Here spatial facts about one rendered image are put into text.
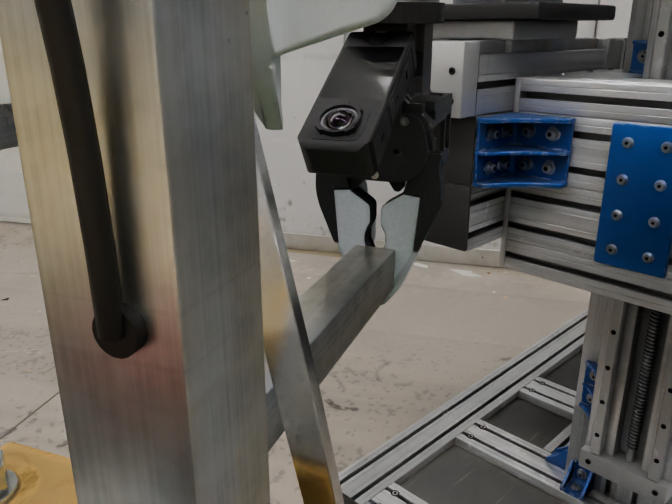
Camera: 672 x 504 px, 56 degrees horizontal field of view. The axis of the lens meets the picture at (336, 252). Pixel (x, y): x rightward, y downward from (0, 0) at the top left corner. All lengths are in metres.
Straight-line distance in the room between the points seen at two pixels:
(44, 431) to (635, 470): 1.43
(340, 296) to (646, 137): 0.54
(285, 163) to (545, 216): 2.19
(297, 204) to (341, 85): 2.63
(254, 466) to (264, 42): 0.13
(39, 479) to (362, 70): 0.28
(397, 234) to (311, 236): 2.60
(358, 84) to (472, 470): 1.01
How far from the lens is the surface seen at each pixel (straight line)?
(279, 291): 0.20
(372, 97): 0.38
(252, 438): 0.17
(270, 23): 0.22
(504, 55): 0.87
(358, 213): 0.45
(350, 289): 0.38
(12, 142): 0.49
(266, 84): 0.23
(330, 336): 0.34
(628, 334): 1.05
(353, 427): 1.77
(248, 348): 0.16
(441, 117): 0.46
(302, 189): 2.99
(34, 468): 0.24
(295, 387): 0.21
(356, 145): 0.35
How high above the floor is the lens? 1.01
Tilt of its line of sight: 19 degrees down
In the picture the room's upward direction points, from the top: straight up
